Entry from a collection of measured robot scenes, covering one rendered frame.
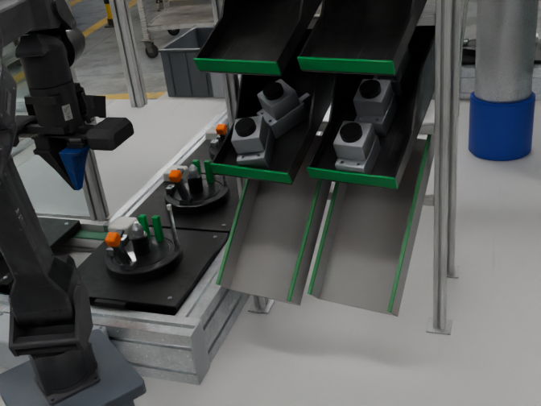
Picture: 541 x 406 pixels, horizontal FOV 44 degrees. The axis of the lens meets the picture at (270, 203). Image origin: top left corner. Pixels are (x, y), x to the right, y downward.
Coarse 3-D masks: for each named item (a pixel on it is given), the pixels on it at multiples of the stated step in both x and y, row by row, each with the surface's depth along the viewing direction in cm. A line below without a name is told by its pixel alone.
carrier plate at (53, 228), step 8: (40, 224) 142; (48, 224) 141; (56, 224) 141; (64, 224) 140; (72, 224) 140; (80, 224) 142; (48, 232) 138; (56, 232) 138; (64, 232) 138; (72, 232) 140; (48, 240) 135; (56, 240) 135; (64, 240) 137; (56, 248) 135; (0, 264) 129; (0, 272) 126; (8, 272) 126; (0, 280) 124; (8, 280) 123; (0, 288) 123; (8, 288) 122
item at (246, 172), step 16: (288, 64) 113; (256, 80) 109; (272, 80) 112; (288, 80) 111; (304, 80) 110; (320, 80) 100; (240, 96) 105; (256, 96) 110; (320, 96) 101; (240, 112) 106; (256, 112) 108; (320, 112) 102; (304, 128) 103; (224, 144) 103; (288, 144) 102; (304, 144) 99; (224, 160) 104; (272, 160) 100; (288, 160) 99; (240, 176) 100; (256, 176) 99; (272, 176) 97; (288, 176) 95
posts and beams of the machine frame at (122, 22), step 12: (120, 0) 220; (120, 12) 222; (120, 24) 226; (120, 36) 227; (132, 36) 229; (120, 48) 229; (132, 48) 229; (132, 60) 230; (132, 72) 232; (132, 84) 236; (132, 96) 236; (144, 96) 238
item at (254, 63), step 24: (240, 0) 101; (264, 0) 101; (288, 0) 99; (312, 0) 94; (216, 24) 97; (240, 24) 99; (264, 24) 97; (288, 24) 95; (216, 48) 97; (240, 48) 95; (264, 48) 94; (288, 48) 90; (216, 72) 94; (240, 72) 92; (264, 72) 90
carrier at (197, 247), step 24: (144, 216) 125; (144, 240) 121; (168, 240) 126; (192, 240) 129; (216, 240) 128; (96, 264) 125; (120, 264) 119; (144, 264) 119; (168, 264) 119; (192, 264) 121; (96, 288) 118; (120, 288) 117; (144, 288) 116; (168, 288) 115; (192, 288) 116; (168, 312) 112
